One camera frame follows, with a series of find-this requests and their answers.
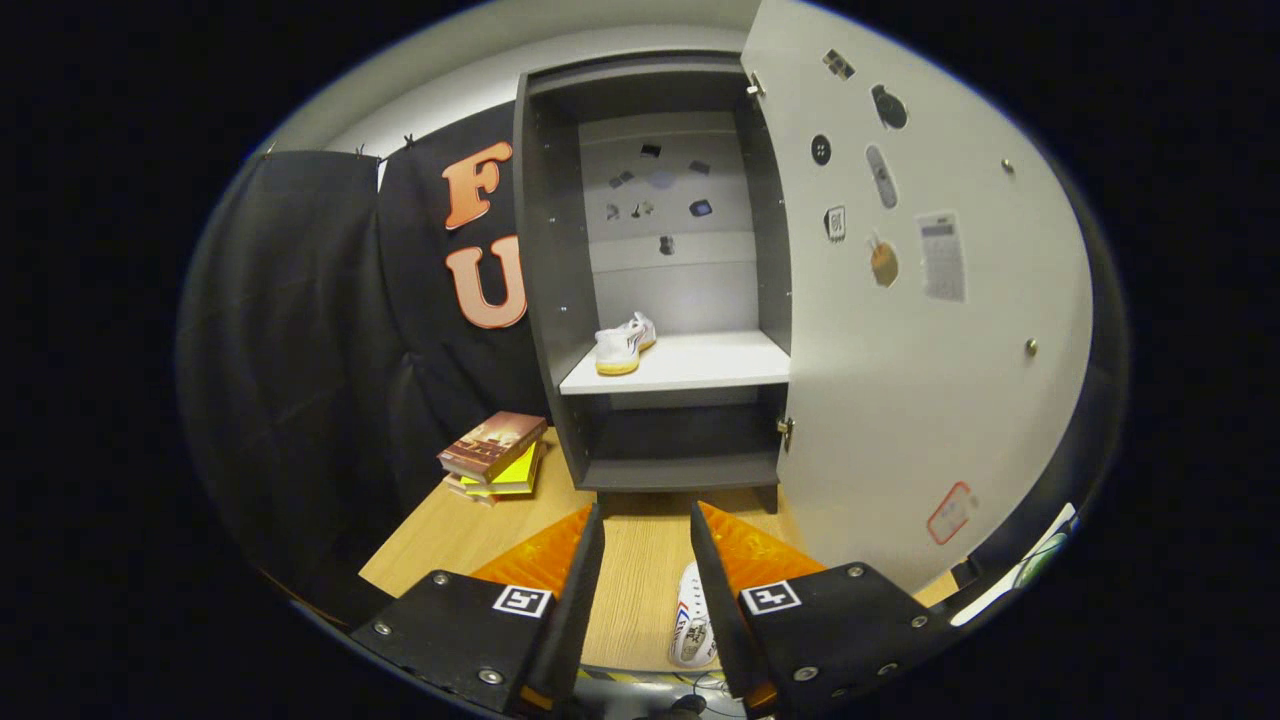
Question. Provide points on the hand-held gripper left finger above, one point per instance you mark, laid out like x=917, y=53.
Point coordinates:
x=580, y=600

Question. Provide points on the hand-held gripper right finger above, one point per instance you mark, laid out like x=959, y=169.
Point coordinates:
x=712, y=590

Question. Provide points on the white striped shoe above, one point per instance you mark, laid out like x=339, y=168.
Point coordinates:
x=620, y=348
x=692, y=625

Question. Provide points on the grey shoe cabinet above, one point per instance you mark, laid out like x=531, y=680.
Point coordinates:
x=555, y=250

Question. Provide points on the yellow book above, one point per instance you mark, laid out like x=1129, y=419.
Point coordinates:
x=518, y=470

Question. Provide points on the thin reddish book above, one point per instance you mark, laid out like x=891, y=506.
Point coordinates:
x=470, y=492

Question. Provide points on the white sheet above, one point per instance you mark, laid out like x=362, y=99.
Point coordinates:
x=1040, y=555

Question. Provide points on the black backdrop cloth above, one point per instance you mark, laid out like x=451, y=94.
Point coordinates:
x=320, y=330

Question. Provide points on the row of black clips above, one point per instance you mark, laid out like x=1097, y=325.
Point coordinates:
x=408, y=139

